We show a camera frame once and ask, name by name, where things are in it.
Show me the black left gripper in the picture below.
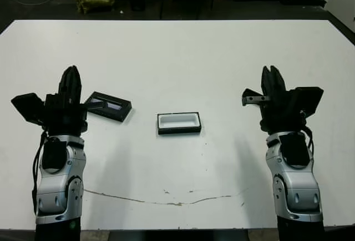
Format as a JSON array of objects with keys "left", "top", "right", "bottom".
[{"left": 41, "top": 65, "right": 111, "bottom": 136}]

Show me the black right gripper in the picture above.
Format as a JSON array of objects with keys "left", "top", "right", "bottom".
[{"left": 241, "top": 65, "right": 307, "bottom": 135}]

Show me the black printed box lid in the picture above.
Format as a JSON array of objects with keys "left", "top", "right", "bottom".
[{"left": 84, "top": 91, "right": 132, "bottom": 122}]

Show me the black box white insert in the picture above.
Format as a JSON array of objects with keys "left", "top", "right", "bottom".
[{"left": 156, "top": 111, "right": 201, "bottom": 136}]

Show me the white door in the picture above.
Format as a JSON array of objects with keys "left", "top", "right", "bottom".
[{"left": 323, "top": 0, "right": 355, "bottom": 31}]

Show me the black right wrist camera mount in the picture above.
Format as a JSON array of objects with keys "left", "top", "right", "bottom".
[{"left": 288, "top": 86, "right": 324, "bottom": 117}]

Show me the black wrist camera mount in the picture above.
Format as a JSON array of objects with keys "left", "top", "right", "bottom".
[
  {"left": 11, "top": 93, "right": 47, "bottom": 125},
  {"left": 288, "top": 86, "right": 324, "bottom": 117}
]

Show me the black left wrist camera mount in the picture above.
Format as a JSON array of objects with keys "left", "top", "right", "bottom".
[{"left": 11, "top": 93, "right": 47, "bottom": 125}]

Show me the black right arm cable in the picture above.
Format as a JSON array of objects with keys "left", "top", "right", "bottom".
[{"left": 301, "top": 123, "right": 316, "bottom": 156}]

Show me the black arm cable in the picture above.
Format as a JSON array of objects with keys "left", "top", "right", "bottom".
[
  {"left": 301, "top": 123, "right": 316, "bottom": 156},
  {"left": 31, "top": 131, "right": 48, "bottom": 217}
]

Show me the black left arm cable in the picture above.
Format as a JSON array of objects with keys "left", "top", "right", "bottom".
[{"left": 31, "top": 131, "right": 48, "bottom": 217}]

